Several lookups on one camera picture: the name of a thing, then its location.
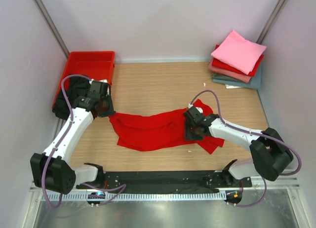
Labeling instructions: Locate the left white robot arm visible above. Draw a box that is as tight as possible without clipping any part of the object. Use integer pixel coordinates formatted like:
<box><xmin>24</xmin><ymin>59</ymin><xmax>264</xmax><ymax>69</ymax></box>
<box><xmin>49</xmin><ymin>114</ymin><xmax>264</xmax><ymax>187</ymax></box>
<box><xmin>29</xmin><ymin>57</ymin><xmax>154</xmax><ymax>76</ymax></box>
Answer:
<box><xmin>30</xmin><ymin>79</ymin><xmax>115</xmax><ymax>194</ymax></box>

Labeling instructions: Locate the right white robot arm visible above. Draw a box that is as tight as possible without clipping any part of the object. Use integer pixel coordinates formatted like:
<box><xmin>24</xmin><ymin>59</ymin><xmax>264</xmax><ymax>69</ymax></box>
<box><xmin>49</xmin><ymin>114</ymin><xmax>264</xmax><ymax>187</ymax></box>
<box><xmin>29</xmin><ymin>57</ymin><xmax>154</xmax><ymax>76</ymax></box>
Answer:
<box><xmin>183</xmin><ymin>106</ymin><xmax>293</xmax><ymax>186</ymax></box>

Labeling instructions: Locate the black t shirt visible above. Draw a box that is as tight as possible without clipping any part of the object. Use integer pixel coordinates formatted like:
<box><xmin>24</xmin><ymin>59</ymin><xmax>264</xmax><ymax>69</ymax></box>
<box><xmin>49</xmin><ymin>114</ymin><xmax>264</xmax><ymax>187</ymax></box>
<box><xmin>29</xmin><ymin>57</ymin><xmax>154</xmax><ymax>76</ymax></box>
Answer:
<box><xmin>52</xmin><ymin>76</ymin><xmax>90</xmax><ymax>120</ymax></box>

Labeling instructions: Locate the red plastic bin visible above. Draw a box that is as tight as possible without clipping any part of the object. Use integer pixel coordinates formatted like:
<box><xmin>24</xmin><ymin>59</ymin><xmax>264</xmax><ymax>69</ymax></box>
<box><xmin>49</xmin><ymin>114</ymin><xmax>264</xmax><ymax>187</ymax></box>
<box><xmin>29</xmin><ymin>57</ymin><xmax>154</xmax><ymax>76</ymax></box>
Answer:
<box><xmin>60</xmin><ymin>51</ymin><xmax>115</xmax><ymax>103</ymax></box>

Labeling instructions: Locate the folded white t shirt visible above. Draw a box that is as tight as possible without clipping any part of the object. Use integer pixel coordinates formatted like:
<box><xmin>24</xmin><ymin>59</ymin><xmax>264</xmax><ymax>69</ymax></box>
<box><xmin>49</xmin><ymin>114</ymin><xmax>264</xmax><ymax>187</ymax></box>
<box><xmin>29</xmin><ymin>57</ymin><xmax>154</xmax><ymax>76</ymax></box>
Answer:
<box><xmin>225</xmin><ymin>84</ymin><xmax>241</xmax><ymax>89</ymax></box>

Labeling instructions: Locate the folded salmon t shirt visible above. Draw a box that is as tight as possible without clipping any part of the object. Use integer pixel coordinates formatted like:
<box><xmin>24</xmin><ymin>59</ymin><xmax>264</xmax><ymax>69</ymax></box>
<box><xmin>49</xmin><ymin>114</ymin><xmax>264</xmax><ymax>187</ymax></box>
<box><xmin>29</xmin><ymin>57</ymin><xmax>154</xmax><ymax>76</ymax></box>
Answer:
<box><xmin>208</xmin><ymin>60</ymin><xmax>252</xmax><ymax>83</ymax></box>

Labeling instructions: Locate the folded grey t shirt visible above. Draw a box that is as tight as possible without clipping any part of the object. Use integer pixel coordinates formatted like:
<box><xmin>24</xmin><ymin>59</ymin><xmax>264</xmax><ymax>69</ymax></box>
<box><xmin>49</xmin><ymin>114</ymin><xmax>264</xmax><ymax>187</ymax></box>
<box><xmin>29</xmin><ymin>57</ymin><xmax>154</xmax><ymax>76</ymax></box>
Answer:
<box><xmin>212</xmin><ymin>64</ymin><xmax>262</xmax><ymax>90</ymax></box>

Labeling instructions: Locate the folded pink t shirt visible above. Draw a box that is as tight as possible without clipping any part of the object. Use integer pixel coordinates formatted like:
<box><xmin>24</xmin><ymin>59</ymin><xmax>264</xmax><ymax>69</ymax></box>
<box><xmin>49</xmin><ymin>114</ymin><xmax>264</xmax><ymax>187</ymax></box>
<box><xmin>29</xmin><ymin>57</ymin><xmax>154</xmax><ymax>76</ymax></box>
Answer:
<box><xmin>211</xmin><ymin>30</ymin><xmax>267</xmax><ymax>75</ymax></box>

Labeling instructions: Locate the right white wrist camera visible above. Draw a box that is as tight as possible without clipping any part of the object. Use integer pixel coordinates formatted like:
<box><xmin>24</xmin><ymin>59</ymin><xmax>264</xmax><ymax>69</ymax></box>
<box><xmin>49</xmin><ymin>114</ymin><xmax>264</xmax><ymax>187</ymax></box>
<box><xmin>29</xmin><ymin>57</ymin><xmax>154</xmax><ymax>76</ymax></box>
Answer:
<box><xmin>197</xmin><ymin>107</ymin><xmax>203</xmax><ymax>114</ymax></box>

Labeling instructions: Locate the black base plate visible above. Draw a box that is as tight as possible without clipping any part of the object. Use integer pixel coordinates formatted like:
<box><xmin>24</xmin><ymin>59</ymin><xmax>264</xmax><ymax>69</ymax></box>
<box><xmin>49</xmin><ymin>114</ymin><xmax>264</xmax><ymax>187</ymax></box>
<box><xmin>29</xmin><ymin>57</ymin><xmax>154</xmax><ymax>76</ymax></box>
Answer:
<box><xmin>89</xmin><ymin>170</ymin><xmax>252</xmax><ymax>194</ymax></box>

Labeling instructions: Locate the white slotted cable duct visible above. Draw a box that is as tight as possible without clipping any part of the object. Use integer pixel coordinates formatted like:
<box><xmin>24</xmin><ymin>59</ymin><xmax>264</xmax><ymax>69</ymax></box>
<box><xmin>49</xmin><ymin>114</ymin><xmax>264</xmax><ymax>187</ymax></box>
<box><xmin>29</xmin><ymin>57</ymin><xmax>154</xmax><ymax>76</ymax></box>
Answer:
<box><xmin>40</xmin><ymin>191</ymin><xmax>227</xmax><ymax>202</ymax></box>

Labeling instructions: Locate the left aluminium frame post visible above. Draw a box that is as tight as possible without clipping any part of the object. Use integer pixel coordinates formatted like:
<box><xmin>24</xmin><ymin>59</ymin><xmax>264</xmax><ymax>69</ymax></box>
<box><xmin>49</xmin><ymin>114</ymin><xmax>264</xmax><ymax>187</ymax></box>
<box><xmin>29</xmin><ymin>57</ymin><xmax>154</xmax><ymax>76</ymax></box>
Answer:
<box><xmin>33</xmin><ymin>0</ymin><xmax>70</xmax><ymax>58</ymax></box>

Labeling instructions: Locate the aluminium frame post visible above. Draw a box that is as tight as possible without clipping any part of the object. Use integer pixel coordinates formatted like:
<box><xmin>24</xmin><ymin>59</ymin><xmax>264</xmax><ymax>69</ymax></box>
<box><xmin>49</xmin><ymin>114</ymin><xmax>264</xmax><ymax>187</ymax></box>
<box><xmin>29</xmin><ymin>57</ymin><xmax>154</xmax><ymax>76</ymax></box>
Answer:
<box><xmin>33</xmin><ymin>0</ymin><xmax>70</xmax><ymax>58</ymax></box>
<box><xmin>256</xmin><ymin>0</ymin><xmax>288</xmax><ymax>44</ymax></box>

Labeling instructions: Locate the right aluminium frame post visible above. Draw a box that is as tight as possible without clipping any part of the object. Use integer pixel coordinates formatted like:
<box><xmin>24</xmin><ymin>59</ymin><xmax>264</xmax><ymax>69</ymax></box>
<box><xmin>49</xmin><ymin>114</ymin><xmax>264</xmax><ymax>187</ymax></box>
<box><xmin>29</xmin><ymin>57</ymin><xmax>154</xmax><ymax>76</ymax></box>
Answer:
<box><xmin>256</xmin><ymin>0</ymin><xmax>288</xmax><ymax>44</ymax></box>

